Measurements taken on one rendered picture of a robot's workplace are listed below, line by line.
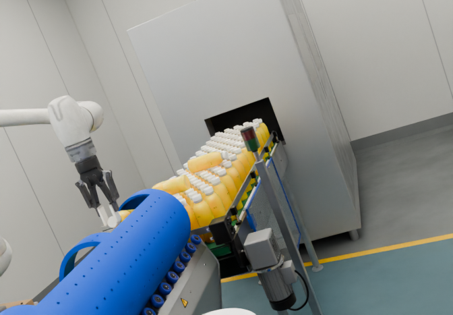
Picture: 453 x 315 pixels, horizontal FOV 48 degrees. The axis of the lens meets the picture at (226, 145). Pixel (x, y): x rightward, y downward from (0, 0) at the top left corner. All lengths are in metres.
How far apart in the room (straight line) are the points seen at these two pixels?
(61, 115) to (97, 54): 5.22
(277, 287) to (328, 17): 4.07
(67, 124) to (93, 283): 0.53
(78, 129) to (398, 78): 4.57
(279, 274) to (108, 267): 0.90
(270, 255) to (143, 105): 4.78
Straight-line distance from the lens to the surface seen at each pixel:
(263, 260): 2.14
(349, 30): 5.81
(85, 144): 1.70
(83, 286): 1.39
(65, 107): 1.69
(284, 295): 2.20
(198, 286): 1.92
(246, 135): 2.25
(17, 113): 1.88
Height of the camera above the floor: 1.60
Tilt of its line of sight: 10 degrees down
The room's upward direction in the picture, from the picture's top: 22 degrees counter-clockwise
